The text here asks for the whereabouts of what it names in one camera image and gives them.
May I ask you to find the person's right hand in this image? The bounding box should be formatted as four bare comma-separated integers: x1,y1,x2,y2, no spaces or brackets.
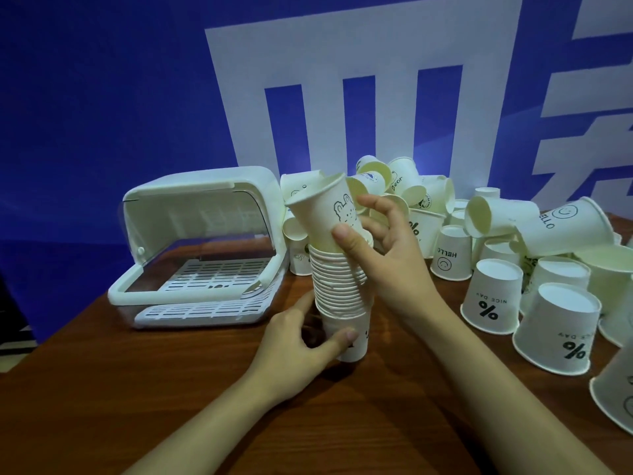
331,194,441,322

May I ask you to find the person's left hand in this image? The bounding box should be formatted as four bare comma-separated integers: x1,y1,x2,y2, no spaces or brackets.
247,290,359,409

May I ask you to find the nested stack of paper cups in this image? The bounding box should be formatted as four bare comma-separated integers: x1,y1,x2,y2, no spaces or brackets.
307,241,375,322

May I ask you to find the panda print white paper cup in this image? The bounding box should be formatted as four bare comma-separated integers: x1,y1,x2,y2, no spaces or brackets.
321,311,372,364

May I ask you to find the bear print white paper cup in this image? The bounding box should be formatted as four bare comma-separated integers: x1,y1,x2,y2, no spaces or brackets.
286,172,369,255

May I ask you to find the pile of paper cups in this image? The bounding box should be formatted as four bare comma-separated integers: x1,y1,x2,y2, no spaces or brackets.
279,155,633,436

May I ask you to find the white plastic storage box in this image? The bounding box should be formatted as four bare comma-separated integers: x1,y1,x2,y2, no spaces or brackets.
107,166,290,331

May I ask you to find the person's left forearm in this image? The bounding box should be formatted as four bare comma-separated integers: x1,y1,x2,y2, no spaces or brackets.
123,375,278,475

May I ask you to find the person's right forearm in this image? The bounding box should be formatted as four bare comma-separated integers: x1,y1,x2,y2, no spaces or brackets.
410,301,614,475

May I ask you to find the white slotted drain tray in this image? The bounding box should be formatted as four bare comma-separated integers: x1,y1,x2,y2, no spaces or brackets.
134,257,278,328

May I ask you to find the brown wooden table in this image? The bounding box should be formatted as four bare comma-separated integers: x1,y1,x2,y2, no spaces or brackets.
0,212,633,475

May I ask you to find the black white striped mat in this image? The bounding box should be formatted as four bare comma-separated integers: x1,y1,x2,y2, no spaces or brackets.
0,323,38,360

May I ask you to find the blue white backdrop banner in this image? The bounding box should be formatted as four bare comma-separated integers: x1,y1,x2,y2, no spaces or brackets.
0,0,633,342

